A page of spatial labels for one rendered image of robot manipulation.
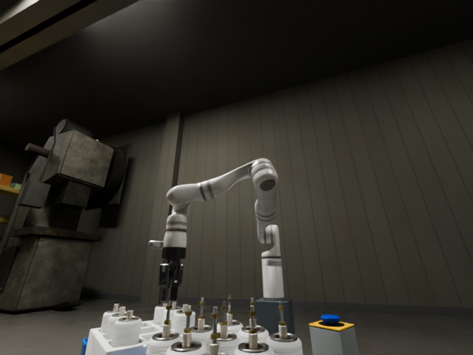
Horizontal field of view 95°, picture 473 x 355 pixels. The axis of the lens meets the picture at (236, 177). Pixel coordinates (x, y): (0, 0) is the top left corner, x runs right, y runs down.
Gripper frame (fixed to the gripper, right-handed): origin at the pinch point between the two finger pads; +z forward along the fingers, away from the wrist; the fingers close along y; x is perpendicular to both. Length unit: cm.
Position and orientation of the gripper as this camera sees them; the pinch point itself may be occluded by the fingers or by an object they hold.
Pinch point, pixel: (169, 296)
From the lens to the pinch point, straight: 78.2
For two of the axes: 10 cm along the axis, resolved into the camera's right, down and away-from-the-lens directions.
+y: 1.2, 3.8, 9.2
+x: -9.9, 0.5, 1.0
